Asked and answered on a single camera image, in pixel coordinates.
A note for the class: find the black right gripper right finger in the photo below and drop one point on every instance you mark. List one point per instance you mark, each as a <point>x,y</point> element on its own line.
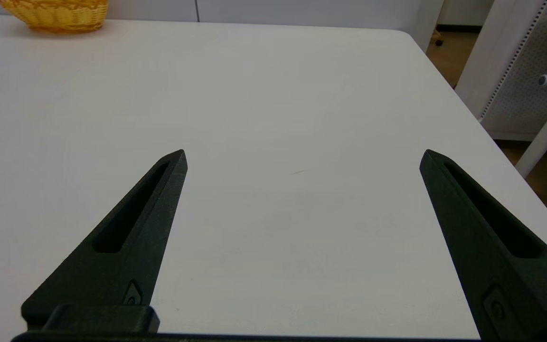
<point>487,266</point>

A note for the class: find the dark caster wheel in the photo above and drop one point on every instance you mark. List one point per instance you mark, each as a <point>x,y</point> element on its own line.
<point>438,40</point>

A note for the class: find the white pegboard panel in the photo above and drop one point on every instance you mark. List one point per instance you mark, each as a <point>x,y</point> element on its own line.
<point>525,71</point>

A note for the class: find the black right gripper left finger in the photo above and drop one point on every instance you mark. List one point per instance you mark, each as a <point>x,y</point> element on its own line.
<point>126,266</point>

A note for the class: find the yellow woven basket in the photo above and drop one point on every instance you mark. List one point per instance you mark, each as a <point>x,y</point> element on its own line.
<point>60,14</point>

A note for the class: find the white desk leg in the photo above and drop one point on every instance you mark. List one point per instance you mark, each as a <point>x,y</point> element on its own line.
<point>546,135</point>

